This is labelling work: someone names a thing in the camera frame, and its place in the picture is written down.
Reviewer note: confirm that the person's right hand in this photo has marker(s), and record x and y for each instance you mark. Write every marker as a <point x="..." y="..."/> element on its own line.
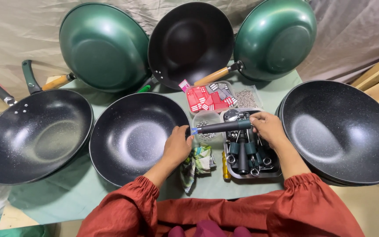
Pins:
<point x="273" y="130"/>

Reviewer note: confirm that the person's left hand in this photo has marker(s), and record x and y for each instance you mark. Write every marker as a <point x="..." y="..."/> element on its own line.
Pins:
<point x="175" y="148"/>

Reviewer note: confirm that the green white patterned cloth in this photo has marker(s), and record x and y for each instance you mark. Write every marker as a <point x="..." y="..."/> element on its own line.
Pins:
<point x="197" y="163"/>

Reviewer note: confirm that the metal tray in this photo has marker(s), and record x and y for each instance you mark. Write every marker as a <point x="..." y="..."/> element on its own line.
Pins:
<point x="273" y="171"/>

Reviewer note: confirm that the clear container of small screws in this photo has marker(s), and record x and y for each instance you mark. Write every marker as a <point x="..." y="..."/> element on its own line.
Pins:
<point x="246" y="98"/>

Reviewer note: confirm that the round clear container of nuts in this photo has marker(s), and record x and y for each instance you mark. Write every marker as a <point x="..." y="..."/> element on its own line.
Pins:
<point x="207" y="117"/>

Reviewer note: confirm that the yellow screwdriver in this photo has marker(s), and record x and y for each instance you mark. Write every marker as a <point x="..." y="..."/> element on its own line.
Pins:
<point x="226" y="166"/>

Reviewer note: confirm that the clear container of red labels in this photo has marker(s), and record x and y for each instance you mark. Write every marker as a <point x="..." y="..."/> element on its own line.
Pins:
<point x="211" y="98"/>

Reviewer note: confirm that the small pink box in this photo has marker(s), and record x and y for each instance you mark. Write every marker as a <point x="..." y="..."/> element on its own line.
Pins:
<point x="184" y="85"/>

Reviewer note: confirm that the stack of black speckled woks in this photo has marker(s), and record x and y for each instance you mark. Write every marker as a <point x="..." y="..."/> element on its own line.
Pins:
<point x="340" y="131"/>

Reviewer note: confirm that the person's rust red garment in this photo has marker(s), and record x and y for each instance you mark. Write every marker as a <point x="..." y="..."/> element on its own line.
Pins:
<point x="209" y="210"/>

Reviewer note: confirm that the person's magenta trousers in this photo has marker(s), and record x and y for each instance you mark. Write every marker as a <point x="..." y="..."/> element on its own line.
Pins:
<point x="209" y="230"/>

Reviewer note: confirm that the pale green tablecloth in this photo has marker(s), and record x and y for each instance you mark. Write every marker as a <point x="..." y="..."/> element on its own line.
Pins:
<point x="71" y="194"/>

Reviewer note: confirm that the beige fabric backdrop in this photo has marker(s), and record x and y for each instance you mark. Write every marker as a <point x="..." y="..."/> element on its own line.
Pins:
<point x="347" y="33"/>

